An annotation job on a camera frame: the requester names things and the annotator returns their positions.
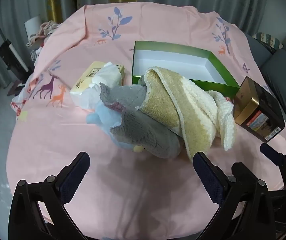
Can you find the yellow tissue pack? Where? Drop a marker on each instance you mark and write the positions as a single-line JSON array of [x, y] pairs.
[[88, 76]]

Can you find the light blue plush toy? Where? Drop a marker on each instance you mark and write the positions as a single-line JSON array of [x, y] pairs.
[[103, 115]]

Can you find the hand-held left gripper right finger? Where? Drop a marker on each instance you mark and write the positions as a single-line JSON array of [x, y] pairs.
[[208, 177]]

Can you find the black upright appliance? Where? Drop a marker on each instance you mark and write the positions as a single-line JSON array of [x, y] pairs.
[[10, 57]]

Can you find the pink deer print tablecloth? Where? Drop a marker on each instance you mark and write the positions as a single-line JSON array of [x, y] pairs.
[[158, 25]]

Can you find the grey sofa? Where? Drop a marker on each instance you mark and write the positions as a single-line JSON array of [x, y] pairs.
[[283, 80]]

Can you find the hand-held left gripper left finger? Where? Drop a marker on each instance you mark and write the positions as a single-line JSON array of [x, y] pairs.
[[69, 182]]

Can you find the pile of pale clothes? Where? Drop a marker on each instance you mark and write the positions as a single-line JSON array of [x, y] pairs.
[[41, 33]]

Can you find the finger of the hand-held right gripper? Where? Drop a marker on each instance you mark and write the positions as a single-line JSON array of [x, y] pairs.
[[242, 171], [270, 152]]

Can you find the black and gold tin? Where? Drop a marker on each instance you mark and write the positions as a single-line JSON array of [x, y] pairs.
[[258, 100]]

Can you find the narrow yellow curtain strip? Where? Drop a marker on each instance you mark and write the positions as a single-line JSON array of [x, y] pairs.
[[54, 2]]

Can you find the yellow and white towel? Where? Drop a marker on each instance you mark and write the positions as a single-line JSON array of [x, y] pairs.
[[163, 105]]

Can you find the white floral cloth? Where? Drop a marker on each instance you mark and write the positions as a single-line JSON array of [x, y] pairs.
[[17, 107]]

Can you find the green cardboard box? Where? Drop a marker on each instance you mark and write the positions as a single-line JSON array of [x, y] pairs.
[[173, 62]]

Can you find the striped green cushion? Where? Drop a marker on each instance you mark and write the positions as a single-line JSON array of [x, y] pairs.
[[268, 39]]

